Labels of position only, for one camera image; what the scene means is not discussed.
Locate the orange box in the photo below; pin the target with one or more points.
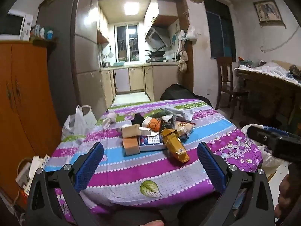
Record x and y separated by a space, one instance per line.
131 146

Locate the white microwave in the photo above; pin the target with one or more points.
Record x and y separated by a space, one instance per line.
11 28

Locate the blue white box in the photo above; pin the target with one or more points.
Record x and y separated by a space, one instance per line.
150 143

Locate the clear beige snack bag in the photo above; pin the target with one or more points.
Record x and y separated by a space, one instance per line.
184 128

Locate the gold box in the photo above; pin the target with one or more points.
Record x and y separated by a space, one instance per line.
176 148

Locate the orange wooden cabinet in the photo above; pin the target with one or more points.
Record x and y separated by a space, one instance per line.
23 98

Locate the white table cloth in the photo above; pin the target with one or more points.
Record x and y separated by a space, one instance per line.
272 69

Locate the black wok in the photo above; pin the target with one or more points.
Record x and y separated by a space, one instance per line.
156 51

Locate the white medicine box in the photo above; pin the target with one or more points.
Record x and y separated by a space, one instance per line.
147 131

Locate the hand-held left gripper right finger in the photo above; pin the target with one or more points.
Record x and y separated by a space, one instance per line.
210 167

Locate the black small box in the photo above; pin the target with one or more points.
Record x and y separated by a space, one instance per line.
168 122

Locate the hanging white plastic bag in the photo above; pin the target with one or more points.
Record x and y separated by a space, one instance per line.
188 34

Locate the blue canister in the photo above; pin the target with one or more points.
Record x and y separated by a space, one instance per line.
49 33

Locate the hanging beige bag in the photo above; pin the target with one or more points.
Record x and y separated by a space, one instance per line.
183 61

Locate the ceiling light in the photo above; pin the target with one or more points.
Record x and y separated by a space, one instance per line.
131 8

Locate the range hood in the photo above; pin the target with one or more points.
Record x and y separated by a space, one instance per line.
157 36

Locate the grey refrigerator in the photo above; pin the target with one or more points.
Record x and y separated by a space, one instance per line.
87 51

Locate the brown cardboard box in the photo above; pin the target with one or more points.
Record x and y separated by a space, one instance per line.
130 130

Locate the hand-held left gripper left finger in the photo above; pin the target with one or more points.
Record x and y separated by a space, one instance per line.
90 164

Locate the black cloth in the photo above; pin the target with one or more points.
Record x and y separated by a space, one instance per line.
138 119

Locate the dark wooden table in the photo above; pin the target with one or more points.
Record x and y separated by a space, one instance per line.
265 89

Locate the translucent white trash bag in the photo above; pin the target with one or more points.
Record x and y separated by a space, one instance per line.
268 160

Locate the orange label snack bag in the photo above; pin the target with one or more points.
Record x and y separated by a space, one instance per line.
152 123

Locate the framed picture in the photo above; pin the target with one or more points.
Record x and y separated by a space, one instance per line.
268 10

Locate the green wrapper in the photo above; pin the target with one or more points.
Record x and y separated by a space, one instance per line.
158 113

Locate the white power strip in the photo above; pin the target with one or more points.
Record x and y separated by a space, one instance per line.
25 174

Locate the dark wooden chair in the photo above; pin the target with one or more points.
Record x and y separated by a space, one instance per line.
225 80

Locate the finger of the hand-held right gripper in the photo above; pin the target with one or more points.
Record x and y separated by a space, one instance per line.
258 135

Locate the person's right hand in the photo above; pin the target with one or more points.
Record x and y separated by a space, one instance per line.
284 193

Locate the kitchen window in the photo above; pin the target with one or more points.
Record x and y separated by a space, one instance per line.
127 42

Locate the floral striped tablecloth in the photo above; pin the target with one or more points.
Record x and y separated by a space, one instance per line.
141 169

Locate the black bag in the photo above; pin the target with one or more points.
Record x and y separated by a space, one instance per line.
178 93

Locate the beige kitchen cabinets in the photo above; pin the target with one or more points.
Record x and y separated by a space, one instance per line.
141 77

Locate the white blue-printed packet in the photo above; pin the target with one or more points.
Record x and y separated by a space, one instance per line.
181 113

